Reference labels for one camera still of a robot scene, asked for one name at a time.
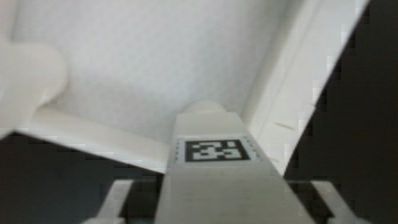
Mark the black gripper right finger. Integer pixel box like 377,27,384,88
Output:
288,180,371,224

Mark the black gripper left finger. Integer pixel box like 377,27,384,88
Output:
80,179,160,224

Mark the white desk leg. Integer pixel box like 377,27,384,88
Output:
0,41,68,139
155,100,315,224

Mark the white desk top tray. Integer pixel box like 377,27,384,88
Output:
0,0,371,171

